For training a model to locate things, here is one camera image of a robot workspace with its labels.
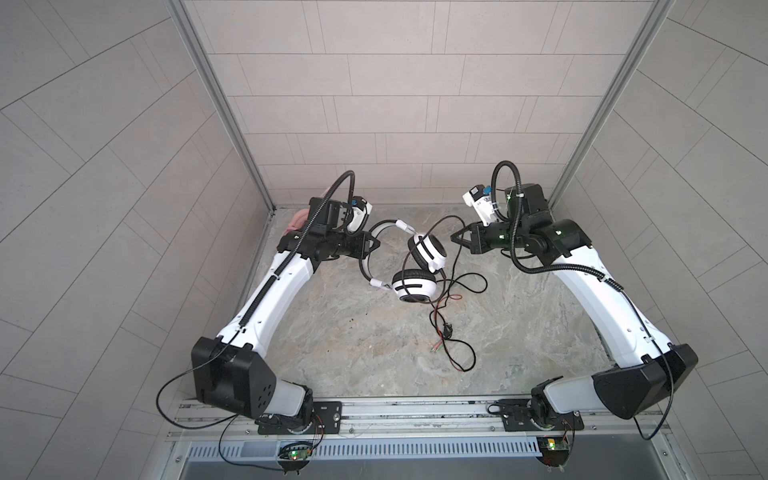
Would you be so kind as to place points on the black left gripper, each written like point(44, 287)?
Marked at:
point(360, 249)

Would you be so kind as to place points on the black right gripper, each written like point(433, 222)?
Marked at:
point(477, 242)

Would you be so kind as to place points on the pink headphones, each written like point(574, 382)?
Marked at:
point(298, 221)

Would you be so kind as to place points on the white black headphones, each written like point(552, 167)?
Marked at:
point(416, 280)

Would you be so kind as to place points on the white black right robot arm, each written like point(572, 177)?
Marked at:
point(648, 366)

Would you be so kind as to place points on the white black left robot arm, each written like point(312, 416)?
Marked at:
point(230, 371)

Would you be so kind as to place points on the left circuit board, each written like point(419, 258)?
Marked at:
point(295, 452)

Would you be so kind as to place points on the circuit board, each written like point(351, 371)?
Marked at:
point(555, 451)
point(295, 452)

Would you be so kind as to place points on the right circuit board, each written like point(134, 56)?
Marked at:
point(555, 451)

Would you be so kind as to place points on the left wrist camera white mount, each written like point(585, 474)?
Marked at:
point(361, 210)

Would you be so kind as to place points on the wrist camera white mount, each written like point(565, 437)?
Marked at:
point(361, 210)
point(478, 197)

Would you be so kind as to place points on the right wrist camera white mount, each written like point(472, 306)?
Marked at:
point(478, 197)

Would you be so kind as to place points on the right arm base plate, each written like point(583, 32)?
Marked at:
point(532, 414)

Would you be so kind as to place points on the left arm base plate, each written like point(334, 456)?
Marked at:
point(321, 417)

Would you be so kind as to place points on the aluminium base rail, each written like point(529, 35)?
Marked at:
point(406, 417)

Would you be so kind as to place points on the aluminium corner post left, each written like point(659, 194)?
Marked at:
point(192, 41)

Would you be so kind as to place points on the aluminium corner post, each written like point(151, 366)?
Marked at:
point(192, 41)
point(642, 41)

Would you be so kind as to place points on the aluminium corner post right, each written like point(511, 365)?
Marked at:
point(642, 41)

